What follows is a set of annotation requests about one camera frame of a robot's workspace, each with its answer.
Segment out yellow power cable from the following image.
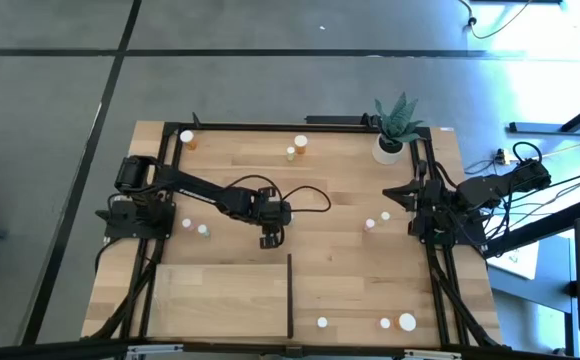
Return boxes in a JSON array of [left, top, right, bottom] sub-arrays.
[[509, 141, 580, 162]]

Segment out floor cable with black plug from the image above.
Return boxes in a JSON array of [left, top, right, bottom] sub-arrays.
[[457, 0, 534, 40]]

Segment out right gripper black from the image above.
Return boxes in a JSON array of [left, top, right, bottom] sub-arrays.
[[381, 178, 445, 214]]

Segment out white paper sheet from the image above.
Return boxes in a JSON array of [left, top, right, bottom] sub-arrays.
[[494, 240, 541, 280]]

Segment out grey side desk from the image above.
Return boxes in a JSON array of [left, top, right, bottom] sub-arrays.
[[487, 234, 579, 356]]

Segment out black flat bar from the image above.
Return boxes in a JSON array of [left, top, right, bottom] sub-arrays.
[[304, 115, 376, 126]]

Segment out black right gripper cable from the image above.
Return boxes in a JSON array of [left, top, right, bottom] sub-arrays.
[[512, 141, 544, 166]]

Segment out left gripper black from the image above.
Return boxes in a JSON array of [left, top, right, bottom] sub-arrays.
[[259, 197, 294, 250]]

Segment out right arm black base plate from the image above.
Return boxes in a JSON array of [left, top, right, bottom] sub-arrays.
[[409, 207, 489, 247]]

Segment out snake plant in white pot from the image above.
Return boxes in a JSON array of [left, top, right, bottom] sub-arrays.
[[372, 92, 425, 166]]

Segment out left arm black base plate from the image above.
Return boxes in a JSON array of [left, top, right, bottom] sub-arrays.
[[97, 197, 177, 240]]

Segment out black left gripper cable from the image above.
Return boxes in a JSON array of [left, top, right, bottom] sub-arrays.
[[224, 174, 332, 214]]

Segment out black diagonal desk beam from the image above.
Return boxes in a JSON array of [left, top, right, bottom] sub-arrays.
[[484, 197, 580, 259]]

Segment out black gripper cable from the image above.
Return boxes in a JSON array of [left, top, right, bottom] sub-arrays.
[[512, 141, 544, 166], [224, 174, 332, 214]]

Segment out silver metal bracket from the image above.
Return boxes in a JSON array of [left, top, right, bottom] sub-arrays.
[[125, 343, 185, 357], [403, 348, 464, 360]]

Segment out grey floor stand bar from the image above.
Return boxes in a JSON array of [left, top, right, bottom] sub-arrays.
[[508, 121, 580, 135]]

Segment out black aluminium table frame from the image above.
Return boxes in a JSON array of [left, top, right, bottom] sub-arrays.
[[82, 121, 509, 351]]

